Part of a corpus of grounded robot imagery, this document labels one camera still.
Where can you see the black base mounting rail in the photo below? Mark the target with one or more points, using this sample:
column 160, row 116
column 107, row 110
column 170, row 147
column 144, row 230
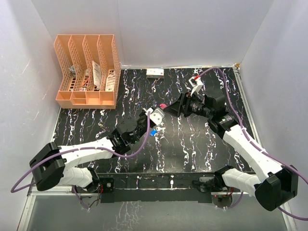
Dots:
column 152, row 187

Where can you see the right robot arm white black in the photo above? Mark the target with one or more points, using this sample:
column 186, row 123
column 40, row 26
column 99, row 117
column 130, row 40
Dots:
column 272, row 184

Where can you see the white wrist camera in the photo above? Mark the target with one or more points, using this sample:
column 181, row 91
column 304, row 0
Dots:
column 156, row 115
column 196, row 84

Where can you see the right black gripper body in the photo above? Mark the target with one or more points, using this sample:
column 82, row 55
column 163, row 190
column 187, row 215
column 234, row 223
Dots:
column 199, row 107

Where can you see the white small cardboard box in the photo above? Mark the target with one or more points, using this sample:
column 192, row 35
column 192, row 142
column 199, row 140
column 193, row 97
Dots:
column 155, row 73

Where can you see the white paper packet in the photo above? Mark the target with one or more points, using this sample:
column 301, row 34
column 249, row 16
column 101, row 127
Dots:
column 97, row 74

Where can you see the orange plastic file organizer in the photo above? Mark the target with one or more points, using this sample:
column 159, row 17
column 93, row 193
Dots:
column 77, row 90

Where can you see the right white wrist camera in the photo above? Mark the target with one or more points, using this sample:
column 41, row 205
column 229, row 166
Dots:
column 196, row 84

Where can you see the key with blue tag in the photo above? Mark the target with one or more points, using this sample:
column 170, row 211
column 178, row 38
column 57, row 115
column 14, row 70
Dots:
column 154, row 132

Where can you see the white labelled packet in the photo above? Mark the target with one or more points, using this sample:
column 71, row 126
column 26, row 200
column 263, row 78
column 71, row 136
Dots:
column 110, row 82

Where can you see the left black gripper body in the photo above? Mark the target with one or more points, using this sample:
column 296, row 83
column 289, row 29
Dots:
column 142, row 122

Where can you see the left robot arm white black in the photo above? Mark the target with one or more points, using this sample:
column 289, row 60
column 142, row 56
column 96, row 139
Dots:
column 58, row 165

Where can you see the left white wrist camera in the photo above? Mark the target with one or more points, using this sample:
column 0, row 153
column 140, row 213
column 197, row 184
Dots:
column 156, row 115

